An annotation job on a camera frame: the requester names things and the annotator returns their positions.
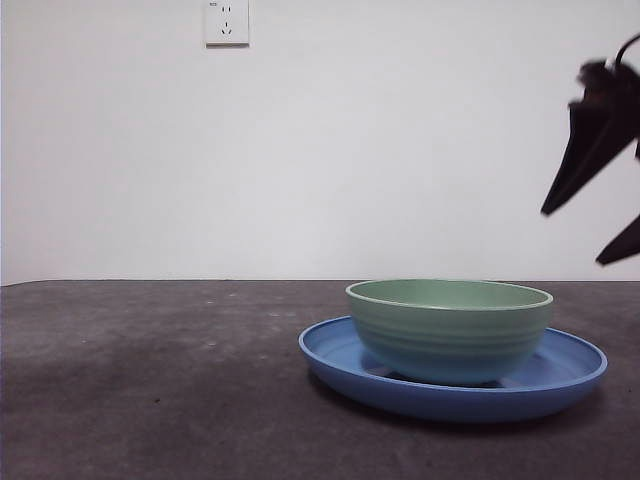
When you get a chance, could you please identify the green ribbed bowl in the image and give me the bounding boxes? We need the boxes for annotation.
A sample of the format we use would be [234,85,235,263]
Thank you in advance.
[345,278,555,387]

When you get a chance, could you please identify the blue round plate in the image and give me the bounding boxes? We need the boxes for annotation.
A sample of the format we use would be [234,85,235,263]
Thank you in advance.
[298,314,610,425]

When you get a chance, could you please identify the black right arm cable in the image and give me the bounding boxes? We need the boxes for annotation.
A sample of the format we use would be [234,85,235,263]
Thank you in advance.
[613,32,640,67]

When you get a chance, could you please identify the white wall socket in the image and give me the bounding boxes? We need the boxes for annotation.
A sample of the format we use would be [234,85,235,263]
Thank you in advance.
[204,0,251,50]

